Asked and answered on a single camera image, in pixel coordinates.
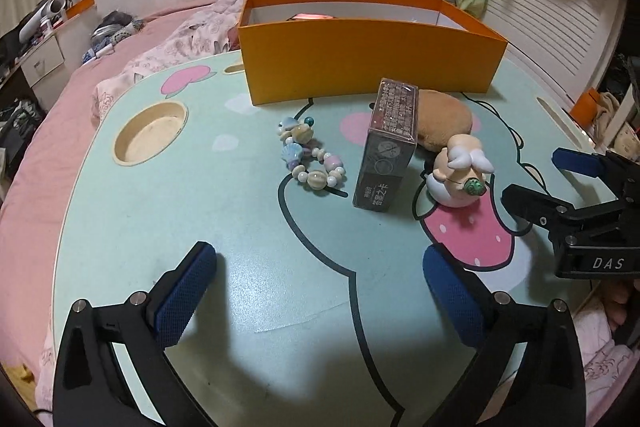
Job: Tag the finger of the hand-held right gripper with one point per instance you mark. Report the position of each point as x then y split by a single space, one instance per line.
530 202
575 161

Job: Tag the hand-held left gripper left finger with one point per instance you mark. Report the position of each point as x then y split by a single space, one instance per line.
182 297

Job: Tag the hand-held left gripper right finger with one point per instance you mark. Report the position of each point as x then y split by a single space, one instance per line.
455 297

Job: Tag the small doll figurine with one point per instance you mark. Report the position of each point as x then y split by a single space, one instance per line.
455 187

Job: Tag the tan plush toy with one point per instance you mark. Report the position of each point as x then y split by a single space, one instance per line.
445 117

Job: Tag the dark card box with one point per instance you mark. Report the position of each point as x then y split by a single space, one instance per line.
385 157

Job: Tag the orange cardboard box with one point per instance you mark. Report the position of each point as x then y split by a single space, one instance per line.
360 57

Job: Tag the small orange container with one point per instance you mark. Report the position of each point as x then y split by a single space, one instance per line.
586 104

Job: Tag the cream cloth bag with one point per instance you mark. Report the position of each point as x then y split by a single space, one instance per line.
606 114

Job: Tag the mint cartoon lap table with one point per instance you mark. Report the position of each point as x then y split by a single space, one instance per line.
225 217

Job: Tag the pink fleece pajamas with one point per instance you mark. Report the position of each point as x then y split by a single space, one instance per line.
600 347

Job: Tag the white slatted panel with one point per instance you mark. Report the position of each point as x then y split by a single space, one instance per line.
550 17

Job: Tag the yellow cloth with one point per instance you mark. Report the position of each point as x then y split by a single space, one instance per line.
22 379

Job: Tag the floral quilt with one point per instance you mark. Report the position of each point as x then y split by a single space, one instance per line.
190 37

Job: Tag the white nightstand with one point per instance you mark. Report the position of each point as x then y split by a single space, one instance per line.
42 59

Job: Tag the grey striped clothes bundle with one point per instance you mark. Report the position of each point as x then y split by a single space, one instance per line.
115 29

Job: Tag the orange tray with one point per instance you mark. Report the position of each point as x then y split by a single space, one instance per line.
80 7

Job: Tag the white hair dryer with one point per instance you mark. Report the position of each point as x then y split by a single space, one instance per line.
42 17

